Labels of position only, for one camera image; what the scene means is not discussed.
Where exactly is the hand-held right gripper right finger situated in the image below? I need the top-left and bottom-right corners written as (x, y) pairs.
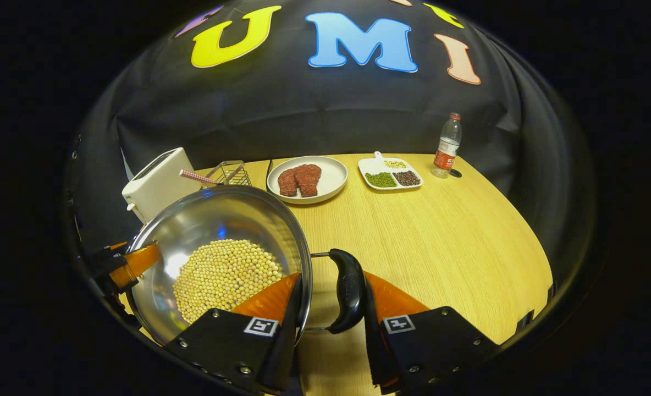
top-left (363, 271), bottom-right (502, 395)

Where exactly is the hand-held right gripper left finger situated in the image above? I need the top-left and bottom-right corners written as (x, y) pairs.
top-left (163, 272), bottom-right (304, 394)

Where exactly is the steel pot with black handles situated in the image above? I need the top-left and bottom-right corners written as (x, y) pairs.
top-left (125, 184), bottom-right (367, 347)

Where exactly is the white toaster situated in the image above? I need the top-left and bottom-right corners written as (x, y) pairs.
top-left (122, 147), bottom-right (202, 223)

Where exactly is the pile of yellow soybeans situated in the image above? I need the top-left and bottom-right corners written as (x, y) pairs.
top-left (173, 239), bottom-right (285, 325)

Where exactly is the pink striped straw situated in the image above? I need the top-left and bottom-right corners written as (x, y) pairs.
top-left (179, 169), bottom-right (219, 185)

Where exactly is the brown meat piece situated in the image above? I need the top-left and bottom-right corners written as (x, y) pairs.
top-left (294, 164), bottom-right (322, 197)
top-left (277, 168), bottom-right (299, 197)

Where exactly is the white divided bean dish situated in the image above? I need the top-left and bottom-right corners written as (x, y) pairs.
top-left (357, 151), bottom-right (423, 191)

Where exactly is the round white plate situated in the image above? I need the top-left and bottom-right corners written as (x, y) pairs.
top-left (266, 156), bottom-right (349, 205)

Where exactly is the plastic bottle with red label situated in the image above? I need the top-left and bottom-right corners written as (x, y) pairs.
top-left (430, 112), bottom-right (462, 179)

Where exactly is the black backdrop cloth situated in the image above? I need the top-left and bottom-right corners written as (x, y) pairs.
top-left (64, 0), bottom-right (595, 265)

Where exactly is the wire mesh basket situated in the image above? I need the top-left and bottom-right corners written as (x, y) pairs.
top-left (205, 160), bottom-right (252, 188)

